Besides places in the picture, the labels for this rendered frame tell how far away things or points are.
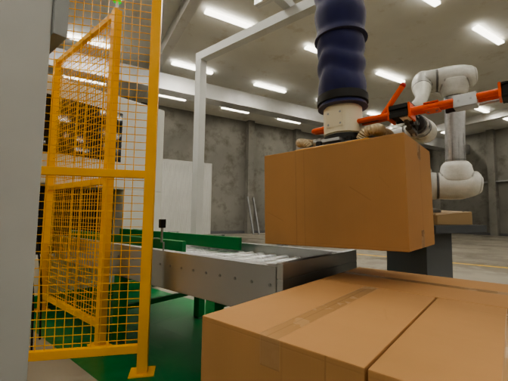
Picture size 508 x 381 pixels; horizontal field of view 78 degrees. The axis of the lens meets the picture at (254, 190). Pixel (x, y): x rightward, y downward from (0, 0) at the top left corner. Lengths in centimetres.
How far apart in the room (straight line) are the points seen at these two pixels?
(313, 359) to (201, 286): 94
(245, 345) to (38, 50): 126
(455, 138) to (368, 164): 96
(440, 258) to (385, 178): 97
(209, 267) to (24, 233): 71
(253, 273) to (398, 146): 71
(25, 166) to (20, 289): 43
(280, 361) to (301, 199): 76
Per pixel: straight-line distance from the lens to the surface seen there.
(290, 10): 420
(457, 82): 214
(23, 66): 147
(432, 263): 199
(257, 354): 72
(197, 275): 152
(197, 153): 462
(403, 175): 115
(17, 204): 138
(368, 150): 120
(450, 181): 203
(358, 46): 157
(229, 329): 76
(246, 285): 131
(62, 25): 156
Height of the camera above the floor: 79
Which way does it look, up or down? 5 degrees up
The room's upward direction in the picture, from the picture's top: 1 degrees clockwise
